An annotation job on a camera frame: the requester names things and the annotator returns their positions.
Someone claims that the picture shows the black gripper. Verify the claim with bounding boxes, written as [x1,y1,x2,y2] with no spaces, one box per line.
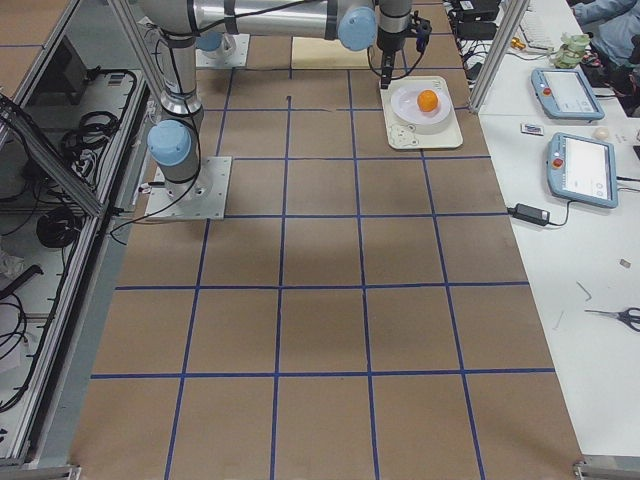
[376,29,406,89]

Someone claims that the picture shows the white round plate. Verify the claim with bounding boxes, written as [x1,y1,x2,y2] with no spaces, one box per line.
[391,84,452,126]

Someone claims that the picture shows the orange fruit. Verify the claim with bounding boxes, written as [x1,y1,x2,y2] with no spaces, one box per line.
[416,89,439,113]

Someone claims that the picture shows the wooden cutting board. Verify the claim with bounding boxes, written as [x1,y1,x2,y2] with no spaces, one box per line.
[291,37,368,70]

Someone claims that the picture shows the black power adapter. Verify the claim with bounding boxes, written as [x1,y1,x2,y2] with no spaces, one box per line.
[455,21,497,40]

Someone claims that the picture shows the gold cylindrical tool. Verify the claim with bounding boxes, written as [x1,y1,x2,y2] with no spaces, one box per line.
[510,37,527,51]

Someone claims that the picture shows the small white card box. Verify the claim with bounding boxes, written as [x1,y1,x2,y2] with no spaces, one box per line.
[520,123,544,136]

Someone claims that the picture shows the far teach pendant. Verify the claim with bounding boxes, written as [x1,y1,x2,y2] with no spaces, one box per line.
[530,68,605,121]

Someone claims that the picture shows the teach pendant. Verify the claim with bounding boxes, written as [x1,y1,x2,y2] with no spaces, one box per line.
[530,68,605,121]
[546,132,619,209]

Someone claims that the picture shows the small black power brick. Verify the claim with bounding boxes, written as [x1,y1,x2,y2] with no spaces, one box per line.
[507,203,550,226]

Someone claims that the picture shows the seated person in blue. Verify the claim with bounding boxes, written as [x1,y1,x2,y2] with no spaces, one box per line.
[572,0,639,66]

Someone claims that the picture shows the near teach pendant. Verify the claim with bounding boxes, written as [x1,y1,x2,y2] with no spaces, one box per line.
[546,132,619,209]

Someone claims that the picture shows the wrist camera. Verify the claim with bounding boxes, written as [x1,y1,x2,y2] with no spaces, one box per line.
[411,16,432,54]

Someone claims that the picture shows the aluminium frame post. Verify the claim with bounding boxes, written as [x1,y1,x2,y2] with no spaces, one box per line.
[469,0,530,114]

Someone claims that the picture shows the black handled scissors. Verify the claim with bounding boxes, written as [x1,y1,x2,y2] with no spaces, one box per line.
[587,307,640,332]

